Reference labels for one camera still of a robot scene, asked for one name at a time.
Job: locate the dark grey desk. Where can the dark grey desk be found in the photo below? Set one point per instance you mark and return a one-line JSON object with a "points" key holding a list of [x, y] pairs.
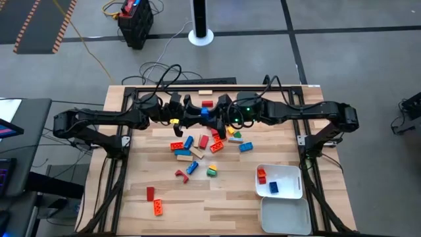
{"points": [[26, 148]]}

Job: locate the yellow tape piece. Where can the yellow tape piece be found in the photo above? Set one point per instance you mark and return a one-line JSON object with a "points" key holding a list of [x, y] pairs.
{"points": [[174, 121]]}

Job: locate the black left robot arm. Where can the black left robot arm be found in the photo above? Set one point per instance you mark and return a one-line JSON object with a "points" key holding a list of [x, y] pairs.
{"points": [[105, 118]]}

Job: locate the silver mounting bracket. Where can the silver mounting bracket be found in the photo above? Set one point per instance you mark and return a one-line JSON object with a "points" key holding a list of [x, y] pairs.
{"points": [[301, 140], [126, 141]]}

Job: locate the yellow half-round block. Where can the yellow half-round block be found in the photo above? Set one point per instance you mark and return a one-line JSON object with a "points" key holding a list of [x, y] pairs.
{"points": [[213, 167]]}

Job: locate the white plastic bin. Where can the white plastic bin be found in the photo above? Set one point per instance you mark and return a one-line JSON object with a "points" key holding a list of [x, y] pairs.
{"points": [[286, 215], [286, 184]]}

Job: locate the black aluminium table frame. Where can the black aluminium table frame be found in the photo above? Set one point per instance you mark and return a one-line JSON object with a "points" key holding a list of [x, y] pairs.
{"points": [[250, 88]]}

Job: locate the small red rounded block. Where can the small red rounded block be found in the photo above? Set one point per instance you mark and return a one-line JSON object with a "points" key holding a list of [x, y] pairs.
{"points": [[262, 180]]}

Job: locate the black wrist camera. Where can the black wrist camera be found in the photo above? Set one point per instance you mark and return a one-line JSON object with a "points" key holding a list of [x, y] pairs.
{"points": [[225, 100], [175, 100]]}

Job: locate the small blue studded brick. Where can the small blue studded brick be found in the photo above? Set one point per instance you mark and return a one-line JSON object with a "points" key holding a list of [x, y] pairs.
{"points": [[273, 187]]}

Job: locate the black red equipment case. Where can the black red equipment case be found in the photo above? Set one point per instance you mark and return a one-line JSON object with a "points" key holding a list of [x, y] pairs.
{"points": [[135, 23]]}

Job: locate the small orange studded brick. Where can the small orange studded brick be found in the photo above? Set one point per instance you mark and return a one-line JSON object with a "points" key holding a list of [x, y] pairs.
{"points": [[261, 172]]}

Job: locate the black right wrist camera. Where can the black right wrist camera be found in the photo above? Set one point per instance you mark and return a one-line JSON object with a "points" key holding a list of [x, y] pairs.
{"points": [[225, 100]]}

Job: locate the small green block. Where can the small green block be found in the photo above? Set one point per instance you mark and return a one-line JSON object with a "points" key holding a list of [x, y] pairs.
{"points": [[237, 134]]}

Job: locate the plain wooden rectangular block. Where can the plain wooden rectangular block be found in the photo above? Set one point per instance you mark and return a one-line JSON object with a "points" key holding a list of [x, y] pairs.
{"points": [[205, 92]]}

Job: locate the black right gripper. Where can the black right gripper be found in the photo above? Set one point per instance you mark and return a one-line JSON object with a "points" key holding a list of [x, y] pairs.
{"points": [[227, 115]]}

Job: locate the backlit keyboard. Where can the backlit keyboard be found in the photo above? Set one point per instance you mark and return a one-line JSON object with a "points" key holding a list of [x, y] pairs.
{"points": [[6, 177]]}

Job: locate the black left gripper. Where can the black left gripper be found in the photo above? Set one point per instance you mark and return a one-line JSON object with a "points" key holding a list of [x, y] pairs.
{"points": [[184, 116]]}

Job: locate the black striped-edge floor mat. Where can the black striped-edge floor mat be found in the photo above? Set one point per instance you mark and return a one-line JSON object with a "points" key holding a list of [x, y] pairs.
{"points": [[36, 23]]}

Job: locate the red wooden rectangular block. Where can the red wooden rectangular block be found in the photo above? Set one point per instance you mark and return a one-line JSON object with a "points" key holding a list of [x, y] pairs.
{"points": [[150, 194], [204, 142], [214, 132]]}

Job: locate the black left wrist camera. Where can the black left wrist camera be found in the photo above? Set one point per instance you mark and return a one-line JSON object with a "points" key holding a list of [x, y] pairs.
{"points": [[175, 100]]}

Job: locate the wooden block with blue face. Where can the wooden block with blue face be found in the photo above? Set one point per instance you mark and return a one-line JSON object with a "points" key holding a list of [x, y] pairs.
{"points": [[235, 140]]}

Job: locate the small yellow block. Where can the small yellow block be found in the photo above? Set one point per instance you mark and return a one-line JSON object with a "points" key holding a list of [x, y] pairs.
{"points": [[231, 130]]}

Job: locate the red wooden arch block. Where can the red wooden arch block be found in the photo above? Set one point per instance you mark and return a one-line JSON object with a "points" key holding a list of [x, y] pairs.
{"points": [[178, 172]]}

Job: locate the blue wooden plank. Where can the blue wooden plank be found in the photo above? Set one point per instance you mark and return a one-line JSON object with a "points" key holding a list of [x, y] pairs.
{"points": [[182, 152]]}

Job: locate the green studded block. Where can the green studded block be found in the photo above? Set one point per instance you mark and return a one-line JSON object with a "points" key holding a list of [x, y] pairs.
{"points": [[211, 172]]}

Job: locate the black power strip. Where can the black power strip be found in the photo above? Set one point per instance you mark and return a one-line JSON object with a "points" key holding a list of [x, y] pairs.
{"points": [[197, 81]]}

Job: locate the tablet with pink screen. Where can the tablet with pink screen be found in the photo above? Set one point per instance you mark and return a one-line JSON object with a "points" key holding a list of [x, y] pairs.
{"points": [[10, 130]]}

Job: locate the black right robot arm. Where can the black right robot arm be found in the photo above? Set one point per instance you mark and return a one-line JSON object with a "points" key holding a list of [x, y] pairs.
{"points": [[296, 113]]}

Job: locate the white pole stand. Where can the white pole stand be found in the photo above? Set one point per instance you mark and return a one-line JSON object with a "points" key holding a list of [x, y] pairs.
{"points": [[201, 36]]}

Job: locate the white paper sheet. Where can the white paper sheet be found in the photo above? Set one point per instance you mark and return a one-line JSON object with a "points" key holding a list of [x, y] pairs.
{"points": [[8, 110]]}

